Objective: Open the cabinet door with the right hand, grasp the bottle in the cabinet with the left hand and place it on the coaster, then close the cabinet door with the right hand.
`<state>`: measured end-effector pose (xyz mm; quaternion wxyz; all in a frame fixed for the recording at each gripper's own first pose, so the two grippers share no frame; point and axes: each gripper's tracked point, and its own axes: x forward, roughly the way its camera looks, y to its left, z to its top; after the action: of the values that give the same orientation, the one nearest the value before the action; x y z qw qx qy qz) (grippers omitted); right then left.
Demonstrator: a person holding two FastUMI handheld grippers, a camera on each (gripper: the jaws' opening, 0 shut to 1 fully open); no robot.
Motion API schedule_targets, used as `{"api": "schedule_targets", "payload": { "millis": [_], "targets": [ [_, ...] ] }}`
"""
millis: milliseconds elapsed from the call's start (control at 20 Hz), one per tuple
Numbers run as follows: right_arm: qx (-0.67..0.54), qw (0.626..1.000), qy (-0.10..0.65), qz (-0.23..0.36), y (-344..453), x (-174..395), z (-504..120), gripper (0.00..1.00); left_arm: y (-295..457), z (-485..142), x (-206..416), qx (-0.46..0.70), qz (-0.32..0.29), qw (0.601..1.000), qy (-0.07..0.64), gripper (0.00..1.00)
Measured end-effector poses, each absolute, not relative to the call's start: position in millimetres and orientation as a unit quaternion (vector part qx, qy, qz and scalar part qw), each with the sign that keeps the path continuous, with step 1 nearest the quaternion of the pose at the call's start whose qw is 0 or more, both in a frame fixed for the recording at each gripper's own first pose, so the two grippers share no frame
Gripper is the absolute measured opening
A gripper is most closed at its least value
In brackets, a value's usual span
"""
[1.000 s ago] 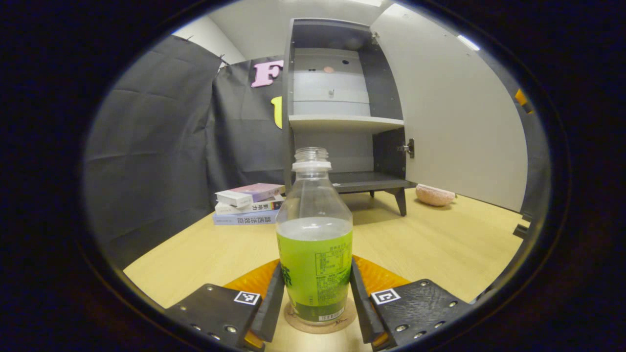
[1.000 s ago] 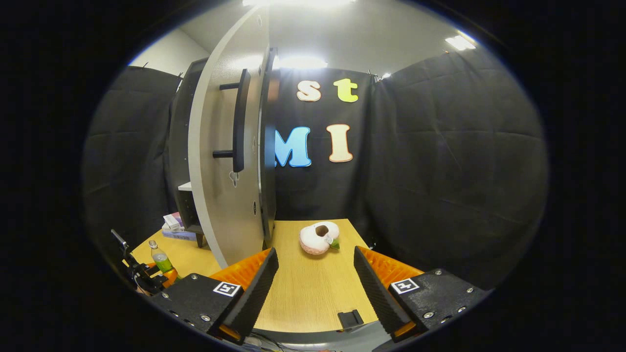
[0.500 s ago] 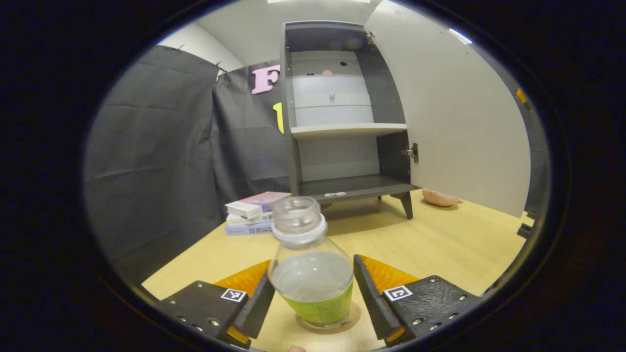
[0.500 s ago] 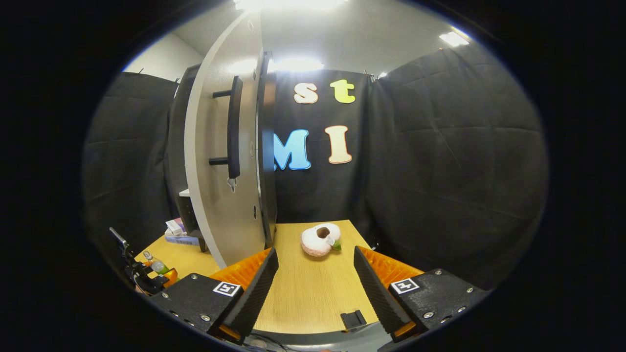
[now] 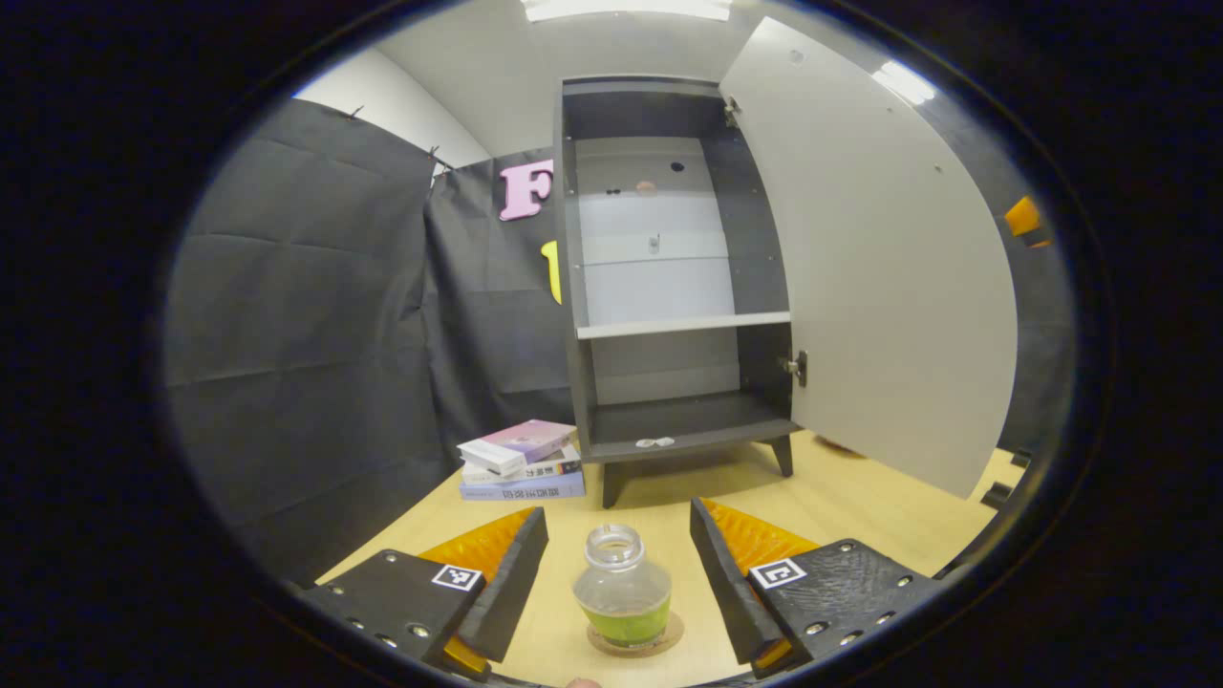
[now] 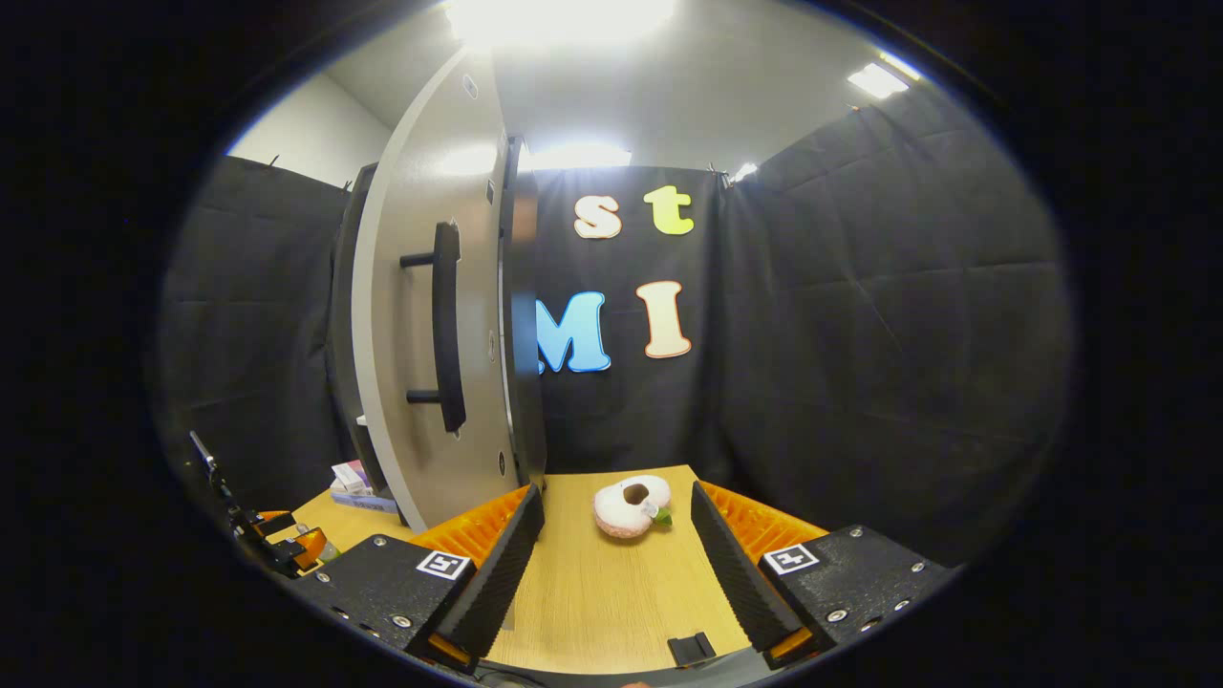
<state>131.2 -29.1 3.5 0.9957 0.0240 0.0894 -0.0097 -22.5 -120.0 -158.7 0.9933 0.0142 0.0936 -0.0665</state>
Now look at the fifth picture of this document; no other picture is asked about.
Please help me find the white cabinet door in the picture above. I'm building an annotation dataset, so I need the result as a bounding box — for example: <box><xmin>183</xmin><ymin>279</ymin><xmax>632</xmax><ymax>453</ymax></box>
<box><xmin>719</xmin><ymin>16</ymin><xmax>1019</xmax><ymax>500</ymax></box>

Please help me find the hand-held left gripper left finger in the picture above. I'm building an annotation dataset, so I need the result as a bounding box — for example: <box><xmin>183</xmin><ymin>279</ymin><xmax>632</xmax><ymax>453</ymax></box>
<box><xmin>306</xmin><ymin>507</ymin><xmax>550</xmax><ymax>681</ymax></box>

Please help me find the large ceiling light panel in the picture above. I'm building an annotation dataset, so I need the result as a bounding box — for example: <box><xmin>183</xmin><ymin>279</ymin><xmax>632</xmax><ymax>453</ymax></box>
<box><xmin>521</xmin><ymin>0</ymin><xmax>732</xmax><ymax>22</ymax></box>

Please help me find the blue book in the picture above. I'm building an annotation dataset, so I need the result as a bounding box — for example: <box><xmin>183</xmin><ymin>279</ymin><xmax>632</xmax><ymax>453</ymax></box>
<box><xmin>459</xmin><ymin>468</ymin><xmax>587</xmax><ymax>502</ymax></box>

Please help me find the round cork coaster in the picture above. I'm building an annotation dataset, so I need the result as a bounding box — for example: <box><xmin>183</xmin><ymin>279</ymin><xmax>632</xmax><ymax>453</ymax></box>
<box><xmin>586</xmin><ymin>612</ymin><xmax>685</xmax><ymax>658</ymax></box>

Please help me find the white cabinet shelf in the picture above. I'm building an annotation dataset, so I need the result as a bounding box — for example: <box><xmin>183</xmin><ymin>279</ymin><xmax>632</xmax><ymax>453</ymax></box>
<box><xmin>576</xmin><ymin>312</ymin><xmax>792</xmax><ymax>340</ymax></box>

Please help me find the dark grey cabinet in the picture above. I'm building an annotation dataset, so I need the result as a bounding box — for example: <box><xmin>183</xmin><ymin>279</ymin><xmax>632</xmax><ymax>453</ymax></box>
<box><xmin>552</xmin><ymin>75</ymin><xmax>811</xmax><ymax>509</ymax></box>

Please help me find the glass bottle with green liquid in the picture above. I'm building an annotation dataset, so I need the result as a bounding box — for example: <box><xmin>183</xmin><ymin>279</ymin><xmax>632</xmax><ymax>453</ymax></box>
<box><xmin>573</xmin><ymin>524</ymin><xmax>673</xmax><ymax>651</ymax></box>

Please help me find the black backdrop cloth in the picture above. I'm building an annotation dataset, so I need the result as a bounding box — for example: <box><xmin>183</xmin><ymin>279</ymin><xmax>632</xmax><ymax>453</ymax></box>
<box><xmin>162</xmin><ymin>96</ymin><xmax>1076</xmax><ymax>584</ymax></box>

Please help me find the pink book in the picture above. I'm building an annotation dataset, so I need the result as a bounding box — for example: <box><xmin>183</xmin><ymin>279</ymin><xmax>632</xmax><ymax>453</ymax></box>
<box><xmin>457</xmin><ymin>419</ymin><xmax>579</xmax><ymax>479</ymax></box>

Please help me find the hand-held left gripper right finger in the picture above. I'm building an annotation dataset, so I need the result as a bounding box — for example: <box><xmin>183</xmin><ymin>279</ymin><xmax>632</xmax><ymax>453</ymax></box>
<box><xmin>691</xmin><ymin>499</ymin><xmax>947</xmax><ymax>679</ymax></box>

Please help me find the white book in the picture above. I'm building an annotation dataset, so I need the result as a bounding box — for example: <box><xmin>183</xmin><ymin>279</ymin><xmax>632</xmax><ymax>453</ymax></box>
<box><xmin>461</xmin><ymin>444</ymin><xmax>584</xmax><ymax>485</ymax></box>

